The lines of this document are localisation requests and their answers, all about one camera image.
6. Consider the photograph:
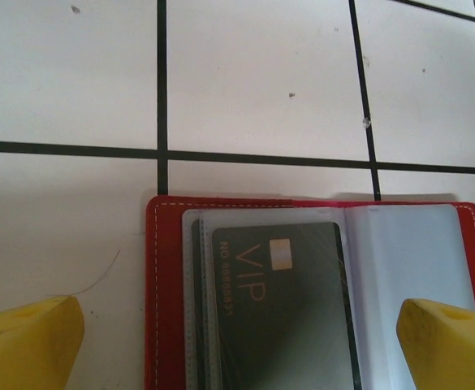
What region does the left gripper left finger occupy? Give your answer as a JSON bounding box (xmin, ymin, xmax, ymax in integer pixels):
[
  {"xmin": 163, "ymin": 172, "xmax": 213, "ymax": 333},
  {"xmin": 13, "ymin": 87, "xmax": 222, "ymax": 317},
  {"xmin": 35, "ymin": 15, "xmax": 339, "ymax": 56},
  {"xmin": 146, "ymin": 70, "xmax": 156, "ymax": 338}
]
[{"xmin": 0, "ymin": 295, "xmax": 84, "ymax": 390}]

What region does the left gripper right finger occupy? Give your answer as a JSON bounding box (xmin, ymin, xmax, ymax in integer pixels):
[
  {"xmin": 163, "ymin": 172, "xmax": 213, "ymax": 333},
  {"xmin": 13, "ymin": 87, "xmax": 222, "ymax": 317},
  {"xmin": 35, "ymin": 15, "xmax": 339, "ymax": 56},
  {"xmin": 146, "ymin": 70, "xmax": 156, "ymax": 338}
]
[{"xmin": 395, "ymin": 298, "xmax": 475, "ymax": 390}]

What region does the red card holder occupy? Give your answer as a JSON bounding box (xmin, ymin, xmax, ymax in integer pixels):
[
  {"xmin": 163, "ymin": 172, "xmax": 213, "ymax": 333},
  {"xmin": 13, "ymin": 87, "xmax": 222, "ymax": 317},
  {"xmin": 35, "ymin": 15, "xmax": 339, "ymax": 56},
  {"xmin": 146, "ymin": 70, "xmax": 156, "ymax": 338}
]
[{"xmin": 143, "ymin": 193, "xmax": 475, "ymax": 390}]

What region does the black VIP credit card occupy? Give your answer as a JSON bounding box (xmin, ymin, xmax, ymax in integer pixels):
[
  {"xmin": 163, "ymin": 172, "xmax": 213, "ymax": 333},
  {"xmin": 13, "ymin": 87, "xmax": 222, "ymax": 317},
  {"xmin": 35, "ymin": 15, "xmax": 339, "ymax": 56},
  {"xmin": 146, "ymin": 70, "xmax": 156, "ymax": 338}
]
[{"xmin": 210, "ymin": 221, "xmax": 362, "ymax": 390}]

